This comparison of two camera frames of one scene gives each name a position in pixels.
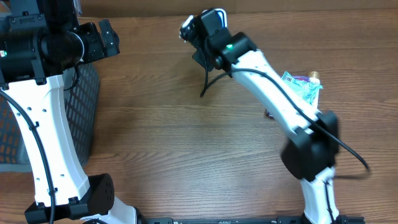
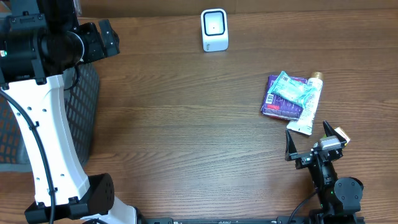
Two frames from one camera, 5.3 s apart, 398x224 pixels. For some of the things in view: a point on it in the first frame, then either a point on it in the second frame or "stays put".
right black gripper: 206,57 to 303,158
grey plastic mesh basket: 81,88 stays put
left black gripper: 110,41 stays put
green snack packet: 187,32 to 339,130
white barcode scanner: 214,19 stays put
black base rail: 247,220 stays put
